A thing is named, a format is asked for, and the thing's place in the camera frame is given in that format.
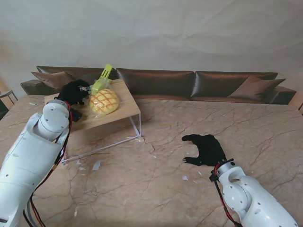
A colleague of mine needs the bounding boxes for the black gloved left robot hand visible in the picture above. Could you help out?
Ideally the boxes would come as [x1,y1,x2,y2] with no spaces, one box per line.
[54,79,92,107]

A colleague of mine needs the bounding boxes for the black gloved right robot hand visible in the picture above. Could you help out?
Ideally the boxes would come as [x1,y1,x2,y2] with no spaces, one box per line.
[181,134,227,167]

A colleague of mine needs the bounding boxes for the yellow pineapple bun bread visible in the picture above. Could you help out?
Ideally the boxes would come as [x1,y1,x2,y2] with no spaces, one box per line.
[89,89,120,116]

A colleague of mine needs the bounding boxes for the green plastic sealing clip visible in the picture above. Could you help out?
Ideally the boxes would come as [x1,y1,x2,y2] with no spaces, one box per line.
[91,63,113,94]

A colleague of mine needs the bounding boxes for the brown leather cushion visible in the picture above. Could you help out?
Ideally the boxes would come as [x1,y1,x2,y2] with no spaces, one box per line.
[228,75,286,99]
[31,70,77,91]

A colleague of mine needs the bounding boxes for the brown leather sofa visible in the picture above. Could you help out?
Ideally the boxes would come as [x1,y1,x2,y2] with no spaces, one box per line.
[20,65,297,105]

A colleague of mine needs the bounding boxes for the light wooden furniture edge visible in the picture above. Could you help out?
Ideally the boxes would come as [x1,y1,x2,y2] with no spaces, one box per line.
[290,94,303,116]

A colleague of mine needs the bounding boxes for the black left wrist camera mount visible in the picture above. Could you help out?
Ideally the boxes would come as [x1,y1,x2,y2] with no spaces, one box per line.
[70,107,83,123]

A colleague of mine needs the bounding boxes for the red cable on right arm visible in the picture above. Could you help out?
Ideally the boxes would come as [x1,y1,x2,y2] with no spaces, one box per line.
[212,162,241,227]

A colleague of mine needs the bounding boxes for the red cable on arm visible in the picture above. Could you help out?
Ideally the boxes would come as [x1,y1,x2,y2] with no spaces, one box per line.
[22,101,73,227]
[212,162,241,227]

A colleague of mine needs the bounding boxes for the small wooden table white frame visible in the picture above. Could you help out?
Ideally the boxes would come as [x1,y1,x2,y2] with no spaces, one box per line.
[44,79,144,165]

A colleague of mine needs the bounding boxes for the red cable on left arm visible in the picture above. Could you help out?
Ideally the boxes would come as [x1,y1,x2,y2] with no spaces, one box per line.
[22,101,73,227]

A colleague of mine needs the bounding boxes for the chair with metal frame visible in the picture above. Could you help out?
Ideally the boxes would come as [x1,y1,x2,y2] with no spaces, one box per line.
[0,89,19,119]

